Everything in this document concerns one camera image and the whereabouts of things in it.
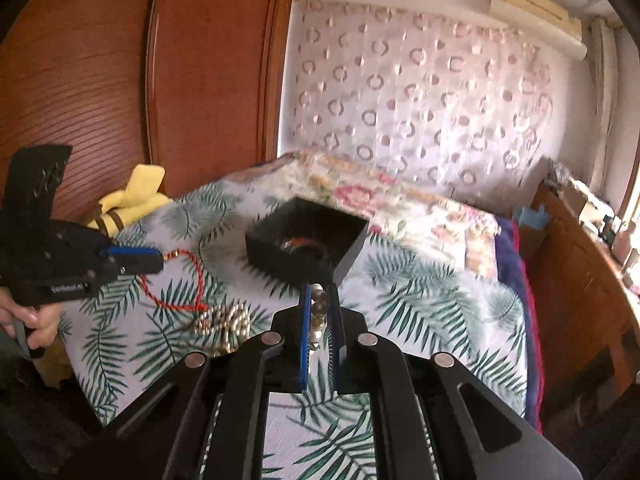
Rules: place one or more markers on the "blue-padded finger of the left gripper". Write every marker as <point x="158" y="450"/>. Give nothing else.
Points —
<point x="119" y="252"/>

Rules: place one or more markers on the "black square jewelry box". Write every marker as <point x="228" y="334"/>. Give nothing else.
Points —
<point x="302" y="242"/>

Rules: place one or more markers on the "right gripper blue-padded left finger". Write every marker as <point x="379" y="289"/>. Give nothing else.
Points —
<point x="205" y="418"/>

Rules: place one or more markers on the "wooden wardrobe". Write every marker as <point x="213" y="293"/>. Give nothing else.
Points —
<point x="191" y="85"/>

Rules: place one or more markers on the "circle pattern wall curtain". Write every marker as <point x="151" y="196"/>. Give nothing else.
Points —
<point x="466" y="111"/>

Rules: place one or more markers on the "white air conditioner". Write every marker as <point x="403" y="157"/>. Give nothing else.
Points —
<point x="546" y="20"/>

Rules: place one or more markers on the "pink bottle on sideboard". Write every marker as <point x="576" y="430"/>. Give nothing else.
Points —
<point x="622" y="244"/>

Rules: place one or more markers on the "floral bedspread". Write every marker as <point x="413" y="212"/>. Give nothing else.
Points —
<point x="434" y="226"/>

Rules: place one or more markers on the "person's left hand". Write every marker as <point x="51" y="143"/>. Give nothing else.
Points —
<point x="42" y="321"/>

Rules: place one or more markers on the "wooden sideboard cabinet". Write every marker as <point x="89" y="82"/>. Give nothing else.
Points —
<point x="587" y="330"/>

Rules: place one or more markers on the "cardboard box on sideboard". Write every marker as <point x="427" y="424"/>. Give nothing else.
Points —
<point x="585" y="206"/>

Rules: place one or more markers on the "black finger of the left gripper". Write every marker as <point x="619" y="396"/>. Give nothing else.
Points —
<point x="139" y="265"/>

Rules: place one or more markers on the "palm leaf print cloth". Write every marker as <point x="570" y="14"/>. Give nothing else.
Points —
<point x="208" y="295"/>

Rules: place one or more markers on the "yellow plush toy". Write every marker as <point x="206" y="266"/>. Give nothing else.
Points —
<point x="140" y="197"/>

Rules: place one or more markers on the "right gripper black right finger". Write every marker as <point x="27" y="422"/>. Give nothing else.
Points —
<point x="432" y="418"/>

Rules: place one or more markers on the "dark blue blanket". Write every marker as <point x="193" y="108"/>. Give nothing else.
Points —
<point x="511" y="270"/>

